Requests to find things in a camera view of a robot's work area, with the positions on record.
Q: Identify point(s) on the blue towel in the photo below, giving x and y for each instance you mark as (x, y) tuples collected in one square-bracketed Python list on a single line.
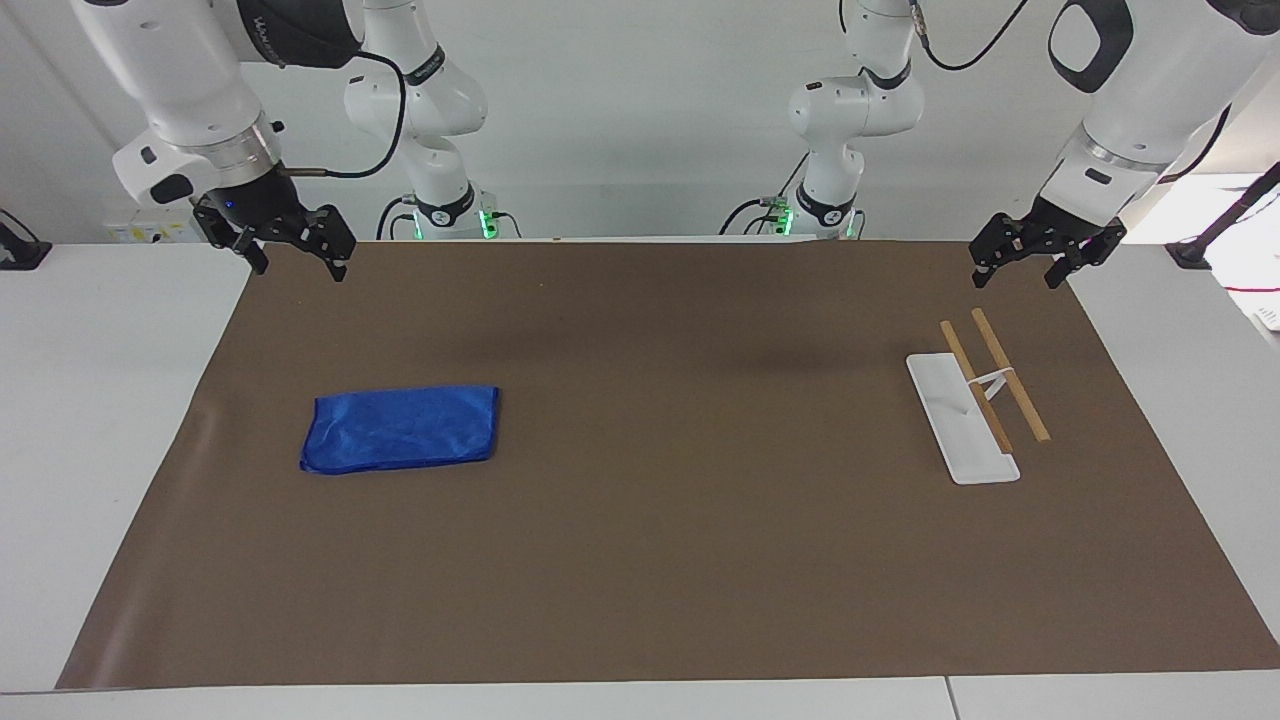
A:
[(400, 428)]

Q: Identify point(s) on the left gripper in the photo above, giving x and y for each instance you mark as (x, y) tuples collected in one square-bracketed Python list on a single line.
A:
[(1056, 220)]

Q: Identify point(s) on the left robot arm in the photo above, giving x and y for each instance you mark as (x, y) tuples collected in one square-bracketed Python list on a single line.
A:
[(1150, 90)]

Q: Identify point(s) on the white power strip yellow label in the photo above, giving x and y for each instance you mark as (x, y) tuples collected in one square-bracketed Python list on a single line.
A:
[(150, 230)]

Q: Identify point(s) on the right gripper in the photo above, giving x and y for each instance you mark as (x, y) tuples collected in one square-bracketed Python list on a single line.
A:
[(252, 196)]

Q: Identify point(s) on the black stand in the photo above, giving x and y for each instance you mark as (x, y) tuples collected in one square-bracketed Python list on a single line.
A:
[(1215, 232), (20, 248)]

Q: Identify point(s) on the white towel rack wooden bars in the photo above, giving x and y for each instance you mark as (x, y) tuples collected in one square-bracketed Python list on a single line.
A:
[(960, 420)]

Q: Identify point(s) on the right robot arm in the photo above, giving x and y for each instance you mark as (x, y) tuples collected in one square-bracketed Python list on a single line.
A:
[(190, 70)]

